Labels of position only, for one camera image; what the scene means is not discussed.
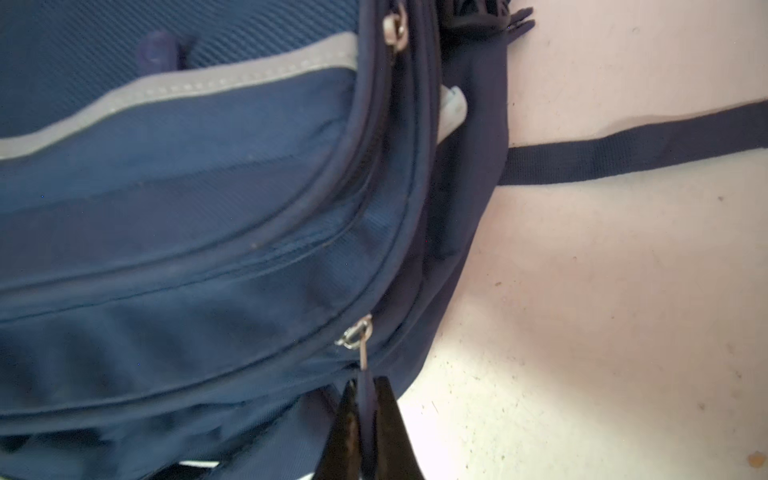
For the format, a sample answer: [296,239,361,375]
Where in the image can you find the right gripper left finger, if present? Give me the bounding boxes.
[313,381,362,480]

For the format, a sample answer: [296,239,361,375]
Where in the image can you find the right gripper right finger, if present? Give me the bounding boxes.
[374,376,425,480]

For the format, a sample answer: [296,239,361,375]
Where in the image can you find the navy blue backpack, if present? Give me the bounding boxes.
[1,1,767,479]

